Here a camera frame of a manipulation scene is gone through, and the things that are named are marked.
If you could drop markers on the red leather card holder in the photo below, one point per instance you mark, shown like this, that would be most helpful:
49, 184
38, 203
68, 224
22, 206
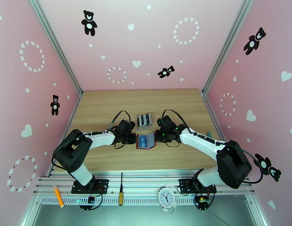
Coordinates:
151, 141

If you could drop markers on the blue card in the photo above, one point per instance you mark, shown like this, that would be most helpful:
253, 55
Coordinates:
143, 141

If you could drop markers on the small green card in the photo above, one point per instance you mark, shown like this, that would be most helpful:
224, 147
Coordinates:
209, 134

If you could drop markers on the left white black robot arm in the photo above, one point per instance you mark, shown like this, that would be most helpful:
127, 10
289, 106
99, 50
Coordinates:
101, 139

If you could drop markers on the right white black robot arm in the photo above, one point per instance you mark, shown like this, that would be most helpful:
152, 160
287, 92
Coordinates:
202, 143

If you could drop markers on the clear acrylic card stand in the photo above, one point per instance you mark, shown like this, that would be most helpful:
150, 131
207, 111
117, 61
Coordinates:
143, 128

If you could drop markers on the black and white card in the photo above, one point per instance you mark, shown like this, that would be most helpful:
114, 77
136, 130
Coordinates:
148, 119
143, 120
138, 120

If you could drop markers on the white alarm clock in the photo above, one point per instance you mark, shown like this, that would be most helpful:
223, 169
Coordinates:
166, 196

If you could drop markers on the small black circuit board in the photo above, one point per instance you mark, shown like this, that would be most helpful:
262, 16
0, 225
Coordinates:
91, 200

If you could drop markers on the black yellow electronics module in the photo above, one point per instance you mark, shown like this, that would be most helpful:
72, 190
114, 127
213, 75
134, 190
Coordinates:
202, 201

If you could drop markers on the orange marker pen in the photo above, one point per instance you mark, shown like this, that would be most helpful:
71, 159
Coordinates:
58, 196

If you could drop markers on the aluminium front rail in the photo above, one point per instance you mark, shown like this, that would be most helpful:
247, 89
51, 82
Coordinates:
141, 183

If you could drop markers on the right aluminium side rail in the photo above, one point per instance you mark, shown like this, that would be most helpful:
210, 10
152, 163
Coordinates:
209, 110

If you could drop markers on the aluminium side rail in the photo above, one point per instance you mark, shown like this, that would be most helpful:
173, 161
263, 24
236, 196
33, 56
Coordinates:
74, 110
209, 110

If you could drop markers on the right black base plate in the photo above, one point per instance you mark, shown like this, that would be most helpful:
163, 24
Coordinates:
184, 185

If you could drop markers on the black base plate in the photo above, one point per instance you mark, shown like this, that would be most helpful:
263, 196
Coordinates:
184, 185
102, 185

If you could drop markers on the left aluminium side rail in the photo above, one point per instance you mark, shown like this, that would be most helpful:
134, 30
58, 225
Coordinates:
74, 110

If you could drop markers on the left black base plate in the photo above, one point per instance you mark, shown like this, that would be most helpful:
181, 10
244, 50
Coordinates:
102, 185

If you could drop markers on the right aluminium frame post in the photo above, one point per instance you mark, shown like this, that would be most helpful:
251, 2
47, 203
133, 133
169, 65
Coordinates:
227, 44

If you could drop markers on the aluminium frame post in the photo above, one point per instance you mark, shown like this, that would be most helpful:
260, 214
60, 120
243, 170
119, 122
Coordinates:
54, 41
227, 44

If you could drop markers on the left aluminium frame post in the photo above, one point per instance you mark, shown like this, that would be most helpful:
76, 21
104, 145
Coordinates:
54, 41

